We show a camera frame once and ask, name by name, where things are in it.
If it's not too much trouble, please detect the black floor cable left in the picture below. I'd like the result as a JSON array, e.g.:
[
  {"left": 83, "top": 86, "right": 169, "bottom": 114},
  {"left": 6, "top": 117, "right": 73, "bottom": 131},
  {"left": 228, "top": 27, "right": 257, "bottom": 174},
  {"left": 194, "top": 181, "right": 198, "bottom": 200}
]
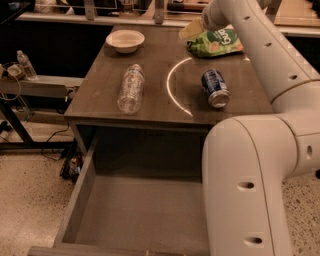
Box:
[{"left": 40, "top": 121, "right": 73, "bottom": 162}]

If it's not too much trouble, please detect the open grey top drawer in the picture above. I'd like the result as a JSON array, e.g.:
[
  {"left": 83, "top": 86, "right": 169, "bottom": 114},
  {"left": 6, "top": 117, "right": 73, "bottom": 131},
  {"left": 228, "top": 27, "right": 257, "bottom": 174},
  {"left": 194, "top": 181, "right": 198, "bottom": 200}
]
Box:
[{"left": 28, "top": 128, "right": 209, "bottom": 256}]

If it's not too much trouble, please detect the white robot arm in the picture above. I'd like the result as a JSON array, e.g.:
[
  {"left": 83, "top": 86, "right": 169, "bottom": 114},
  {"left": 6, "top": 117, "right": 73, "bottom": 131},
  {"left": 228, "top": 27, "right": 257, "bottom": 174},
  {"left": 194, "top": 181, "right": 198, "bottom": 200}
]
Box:
[{"left": 202, "top": 0, "right": 320, "bottom": 256}]

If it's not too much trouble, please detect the green rice chip bag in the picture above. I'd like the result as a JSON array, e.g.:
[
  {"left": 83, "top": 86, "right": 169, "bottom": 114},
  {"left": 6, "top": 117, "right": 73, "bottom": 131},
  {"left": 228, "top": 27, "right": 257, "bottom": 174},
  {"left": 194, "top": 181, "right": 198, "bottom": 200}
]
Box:
[{"left": 187, "top": 29, "right": 244, "bottom": 58}]

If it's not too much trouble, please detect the blue soda can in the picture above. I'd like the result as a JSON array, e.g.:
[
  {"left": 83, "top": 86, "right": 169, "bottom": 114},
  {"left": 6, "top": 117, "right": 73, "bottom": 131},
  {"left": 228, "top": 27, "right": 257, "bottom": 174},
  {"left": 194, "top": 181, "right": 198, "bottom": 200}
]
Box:
[{"left": 201, "top": 69, "right": 231, "bottom": 108}]

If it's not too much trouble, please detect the white paper bowl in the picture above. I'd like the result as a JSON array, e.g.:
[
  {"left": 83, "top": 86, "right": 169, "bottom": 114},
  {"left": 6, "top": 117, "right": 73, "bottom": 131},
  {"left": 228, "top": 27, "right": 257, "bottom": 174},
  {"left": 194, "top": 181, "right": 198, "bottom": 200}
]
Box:
[{"left": 106, "top": 30, "right": 145, "bottom": 54}]

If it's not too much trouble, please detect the grey wooden drawer cabinet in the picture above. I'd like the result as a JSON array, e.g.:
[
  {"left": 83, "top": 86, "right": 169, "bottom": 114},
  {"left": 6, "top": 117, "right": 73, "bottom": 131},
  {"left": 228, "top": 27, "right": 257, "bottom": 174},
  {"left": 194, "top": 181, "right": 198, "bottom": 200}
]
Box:
[{"left": 65, "top": 26, "right": 272, "bottom": 172}]

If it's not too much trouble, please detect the grey metal side bench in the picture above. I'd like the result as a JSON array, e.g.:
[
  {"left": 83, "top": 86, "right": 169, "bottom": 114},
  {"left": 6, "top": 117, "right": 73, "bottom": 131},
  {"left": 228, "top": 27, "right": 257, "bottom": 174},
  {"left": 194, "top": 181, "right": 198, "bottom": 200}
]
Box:
[{"left": 0, "top": 75, "right": 83, "bottom": 150}]

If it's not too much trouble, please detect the small water bottle on bench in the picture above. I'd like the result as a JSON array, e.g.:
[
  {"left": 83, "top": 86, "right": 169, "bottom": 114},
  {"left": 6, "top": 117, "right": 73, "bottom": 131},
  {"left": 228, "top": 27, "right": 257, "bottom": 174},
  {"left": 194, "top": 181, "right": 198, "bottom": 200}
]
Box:
[{"left": 17, "top": 50, "right": 38, "bottom": 80}]

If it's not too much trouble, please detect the white device on bench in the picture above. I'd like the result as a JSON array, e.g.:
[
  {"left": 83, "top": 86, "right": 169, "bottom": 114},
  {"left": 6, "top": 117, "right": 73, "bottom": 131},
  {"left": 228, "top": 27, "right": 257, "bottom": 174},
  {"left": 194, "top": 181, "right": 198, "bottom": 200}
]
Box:
[{"left": 0, "top": 62, "right": 25, "bottom": 80}]

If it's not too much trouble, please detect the clear plastic water bottle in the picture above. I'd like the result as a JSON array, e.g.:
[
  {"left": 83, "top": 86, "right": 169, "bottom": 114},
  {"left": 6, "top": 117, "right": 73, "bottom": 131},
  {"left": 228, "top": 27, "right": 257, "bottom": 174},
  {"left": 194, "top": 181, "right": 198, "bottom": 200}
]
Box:
[{"left": 117, "top": 64, "right": 145, "bottom": 114}]

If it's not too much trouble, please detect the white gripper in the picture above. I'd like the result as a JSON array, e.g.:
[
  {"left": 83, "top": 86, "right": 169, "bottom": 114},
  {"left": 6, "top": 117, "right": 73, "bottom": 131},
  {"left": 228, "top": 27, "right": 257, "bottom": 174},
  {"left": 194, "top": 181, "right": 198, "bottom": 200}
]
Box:
[{"left": 179, "top": 0, "right": 233, "bottom": 40}]

